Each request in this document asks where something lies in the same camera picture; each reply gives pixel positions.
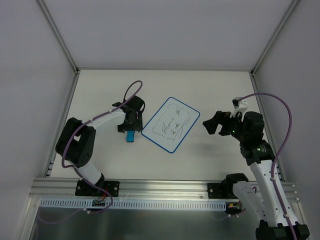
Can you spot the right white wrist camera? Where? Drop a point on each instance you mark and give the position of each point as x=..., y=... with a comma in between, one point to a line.
x=240, y=107

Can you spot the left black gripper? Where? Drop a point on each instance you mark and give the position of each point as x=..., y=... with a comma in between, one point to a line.
x=130, y=127

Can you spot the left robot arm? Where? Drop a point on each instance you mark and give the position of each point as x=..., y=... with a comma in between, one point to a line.
x=77, y=140

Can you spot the blue foam whiteboard eraser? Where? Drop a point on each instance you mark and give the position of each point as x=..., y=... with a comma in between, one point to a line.
x=130, y=138

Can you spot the aluminium mounting rail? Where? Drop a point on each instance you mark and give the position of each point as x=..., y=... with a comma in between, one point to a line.
x=129, y=189

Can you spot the right aluminium frame post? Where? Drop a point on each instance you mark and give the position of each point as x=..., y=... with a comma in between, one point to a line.
x=268, y=76

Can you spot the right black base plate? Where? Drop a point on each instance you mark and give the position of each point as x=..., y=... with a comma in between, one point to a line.
x=217, y=190

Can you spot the blue-framed small whiteboard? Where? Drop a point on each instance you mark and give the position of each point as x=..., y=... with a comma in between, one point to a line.
x=170, y=124

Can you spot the aluminium frame post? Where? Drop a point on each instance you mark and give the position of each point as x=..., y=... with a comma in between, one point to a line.
x=68, y=77
x=268, y=76

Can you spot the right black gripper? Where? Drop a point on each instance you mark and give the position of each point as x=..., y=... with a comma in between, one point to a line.
x=223, y=122

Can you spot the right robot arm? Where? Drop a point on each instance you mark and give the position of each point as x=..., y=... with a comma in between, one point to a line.
x=277, y=220

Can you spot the white slotted cable duct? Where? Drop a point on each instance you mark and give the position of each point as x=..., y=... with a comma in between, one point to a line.
x=134, y=204

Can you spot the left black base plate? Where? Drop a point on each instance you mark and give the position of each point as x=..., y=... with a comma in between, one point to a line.
x=98, y=188

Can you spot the left aluminium frame post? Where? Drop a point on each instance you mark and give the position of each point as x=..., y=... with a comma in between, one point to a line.
x=68, y=77

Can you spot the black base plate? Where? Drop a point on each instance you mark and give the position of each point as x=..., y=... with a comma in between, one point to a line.
x=217, y=190
x=98, y=188

